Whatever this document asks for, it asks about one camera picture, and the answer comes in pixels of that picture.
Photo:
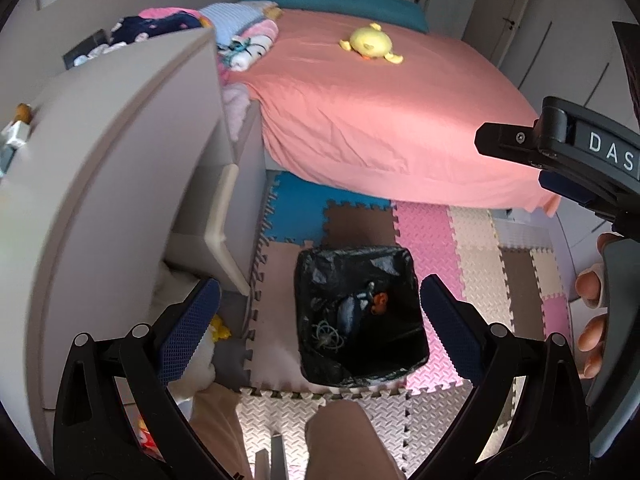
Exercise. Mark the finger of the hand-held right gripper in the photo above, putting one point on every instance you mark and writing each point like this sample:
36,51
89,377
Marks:
575,187
505,139

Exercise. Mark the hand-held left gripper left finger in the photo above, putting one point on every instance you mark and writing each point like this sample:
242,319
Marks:
187,330

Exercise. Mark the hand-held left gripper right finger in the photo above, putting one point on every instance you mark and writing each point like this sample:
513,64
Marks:
452,330

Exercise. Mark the bin with black bag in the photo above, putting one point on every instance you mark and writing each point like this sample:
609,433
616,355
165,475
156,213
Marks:
350,270

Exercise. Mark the orange white toy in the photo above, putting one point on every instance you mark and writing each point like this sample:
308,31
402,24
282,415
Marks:
15,134

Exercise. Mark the brown plush toy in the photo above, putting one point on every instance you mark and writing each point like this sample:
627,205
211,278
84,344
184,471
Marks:
23,111

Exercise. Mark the person's right hand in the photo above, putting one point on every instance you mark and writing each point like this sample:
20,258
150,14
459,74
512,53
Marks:
589,287

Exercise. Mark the small yellow toy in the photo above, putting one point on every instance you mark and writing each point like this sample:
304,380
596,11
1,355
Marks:
220,330

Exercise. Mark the white fluffy toy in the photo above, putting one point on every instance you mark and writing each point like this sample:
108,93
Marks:
197,370

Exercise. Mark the small orange toy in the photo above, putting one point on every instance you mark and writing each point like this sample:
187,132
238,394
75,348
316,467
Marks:
380,302

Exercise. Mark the colourful foam puzzle mat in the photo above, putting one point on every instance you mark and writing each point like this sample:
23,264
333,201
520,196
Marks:
450,240

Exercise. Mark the dark blue item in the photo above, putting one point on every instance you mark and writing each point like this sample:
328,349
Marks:
352,310

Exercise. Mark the red snack packet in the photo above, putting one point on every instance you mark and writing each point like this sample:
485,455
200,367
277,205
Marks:
147,437

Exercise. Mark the bed with pink sheet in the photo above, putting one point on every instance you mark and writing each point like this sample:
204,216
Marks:
375,125

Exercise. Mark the person's right leg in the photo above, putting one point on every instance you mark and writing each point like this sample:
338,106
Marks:
345,445

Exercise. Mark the yellow plush duck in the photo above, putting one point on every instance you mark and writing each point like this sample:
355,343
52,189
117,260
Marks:
370,42

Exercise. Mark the light grey desk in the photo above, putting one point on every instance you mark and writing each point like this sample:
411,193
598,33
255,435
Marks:
100,160

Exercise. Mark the teal pillow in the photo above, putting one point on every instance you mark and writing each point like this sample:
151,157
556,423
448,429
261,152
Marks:
350,5

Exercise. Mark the pale pink blanket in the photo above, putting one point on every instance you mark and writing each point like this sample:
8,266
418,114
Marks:
235,110

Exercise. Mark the pink and white folded cloths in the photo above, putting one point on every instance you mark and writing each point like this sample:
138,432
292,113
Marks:
255,42

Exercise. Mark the light blue knitted blanket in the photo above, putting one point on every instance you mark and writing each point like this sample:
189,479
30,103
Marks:
230,17

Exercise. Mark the navy patterned garment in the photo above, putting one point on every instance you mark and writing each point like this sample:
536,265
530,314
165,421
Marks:
155,25

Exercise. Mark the pink garment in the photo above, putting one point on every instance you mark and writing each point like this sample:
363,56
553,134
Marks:
160,11

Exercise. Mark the dark rectangular frame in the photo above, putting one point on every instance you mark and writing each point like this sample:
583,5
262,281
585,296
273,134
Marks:
82,50

